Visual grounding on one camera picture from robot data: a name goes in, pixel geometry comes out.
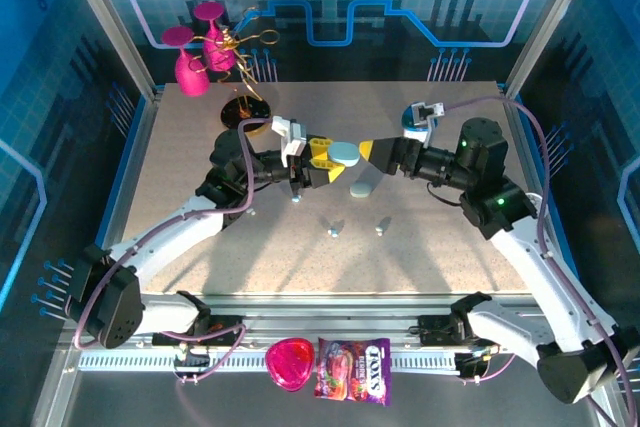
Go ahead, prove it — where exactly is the light blue earbud charging case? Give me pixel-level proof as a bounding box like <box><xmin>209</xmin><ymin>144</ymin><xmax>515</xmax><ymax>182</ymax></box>
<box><xmin>327</xmin><ymin>141</ymin><xmax>361</xmax><ymax>168</ymax></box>

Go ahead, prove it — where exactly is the white cup with blue lid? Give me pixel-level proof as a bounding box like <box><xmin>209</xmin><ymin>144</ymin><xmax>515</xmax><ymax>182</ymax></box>
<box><xmin>401</xmin><ymin>103</ymin><xmax>439</xmax><ymax>146</ymax></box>

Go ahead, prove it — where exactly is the pink wine glass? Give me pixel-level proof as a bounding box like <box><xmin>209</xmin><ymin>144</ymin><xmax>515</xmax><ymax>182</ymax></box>
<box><xmin>193</xmin><ymin>0</ymin><xmax>237</xmax><ymax>73</ymax></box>
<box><xmin>160</xmin><ymin>25</ymin><xmax>211</xmax><ymax>98</ymax></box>

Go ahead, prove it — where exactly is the pink heart-shaped dish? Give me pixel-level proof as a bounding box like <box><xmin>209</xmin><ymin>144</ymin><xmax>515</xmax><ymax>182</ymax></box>
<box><xmin>264</xmin><ymin>337</ymin><xmax>316</xmax><ymax>393</ymax></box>

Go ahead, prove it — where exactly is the purple candy bag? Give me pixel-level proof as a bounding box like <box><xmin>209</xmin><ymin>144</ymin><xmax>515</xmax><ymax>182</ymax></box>
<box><xmin>313</xmin><ymin>336</ymin><xmax>392</xmax><ymax>407</ymax></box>

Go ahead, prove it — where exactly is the black electronics connector box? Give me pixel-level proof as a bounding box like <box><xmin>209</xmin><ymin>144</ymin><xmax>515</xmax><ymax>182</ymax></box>
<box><xmin>453</xmin><ymin>351</ymin><xmax>494</xmax><ymax>383</ymax></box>
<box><xmin>172</xmin><ymin>344</ymin><xmax>211</xmax><ymax>386</ymax></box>

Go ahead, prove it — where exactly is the blue-edged table side rail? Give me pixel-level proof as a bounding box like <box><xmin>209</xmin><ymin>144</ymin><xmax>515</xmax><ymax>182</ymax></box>
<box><xmin>94</xmin><ymin>86</ymin><xmax>169</xmax><ymax>248</ymax></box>
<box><xmin>501</xmin><ymin>86</ymin><xmax>581</xmax><ymax>278</ymax></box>

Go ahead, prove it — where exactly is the gold wire glass holder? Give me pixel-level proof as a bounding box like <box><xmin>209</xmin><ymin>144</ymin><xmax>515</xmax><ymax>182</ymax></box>
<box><xmin>187</xmin><ymin>6</ymin><xmax>281</xmax><ymax>136</ymax></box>

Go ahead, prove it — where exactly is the aluminium extrusion rail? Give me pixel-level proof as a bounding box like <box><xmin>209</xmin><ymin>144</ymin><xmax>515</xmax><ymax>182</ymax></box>
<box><xmin>149</xmin><ymin>291</ymin><xmax>551</xmax><ymax>348</ymax></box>

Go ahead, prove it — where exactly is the aluminium frame post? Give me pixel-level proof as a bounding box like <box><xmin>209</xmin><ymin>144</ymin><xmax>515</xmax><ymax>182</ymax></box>
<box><xmin>503</xmin><ymin>0</ymin><xmax>602</xmax><ymax>93</ymax></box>
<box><xmin>53</xmin><ymin>0</ymin><xmax>159</xmax><ymax>101</ymax></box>

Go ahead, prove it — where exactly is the white slotted cable duct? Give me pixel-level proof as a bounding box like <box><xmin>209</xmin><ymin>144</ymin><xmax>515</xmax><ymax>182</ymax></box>
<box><xmin>77</xmin><ymin>350</ymin><xmax>461</xmax><ymax>374</ymax></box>

